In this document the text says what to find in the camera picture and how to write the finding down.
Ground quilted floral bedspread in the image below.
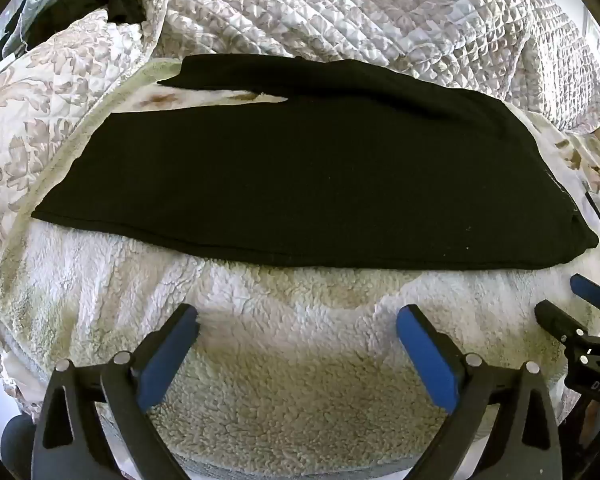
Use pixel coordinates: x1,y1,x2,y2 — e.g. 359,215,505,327
0,0,600,266

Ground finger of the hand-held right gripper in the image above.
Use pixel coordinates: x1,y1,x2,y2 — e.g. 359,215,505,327
570,274,600,312
535,300,589,357

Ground dark cloth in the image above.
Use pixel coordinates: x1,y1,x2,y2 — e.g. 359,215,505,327
2,0,147,56

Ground floral fleece blanket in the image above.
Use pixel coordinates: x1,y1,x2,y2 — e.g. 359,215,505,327
0,57,600,466

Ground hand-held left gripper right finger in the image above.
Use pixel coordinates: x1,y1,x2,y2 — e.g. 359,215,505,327
396,304,563,480

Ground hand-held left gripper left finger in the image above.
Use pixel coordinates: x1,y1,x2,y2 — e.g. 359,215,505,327
30,304,201,480

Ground black pants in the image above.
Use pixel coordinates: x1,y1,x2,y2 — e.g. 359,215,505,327
31,54,600,271

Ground sheer white cloth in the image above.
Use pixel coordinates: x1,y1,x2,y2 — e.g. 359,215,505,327
5,0,101,53

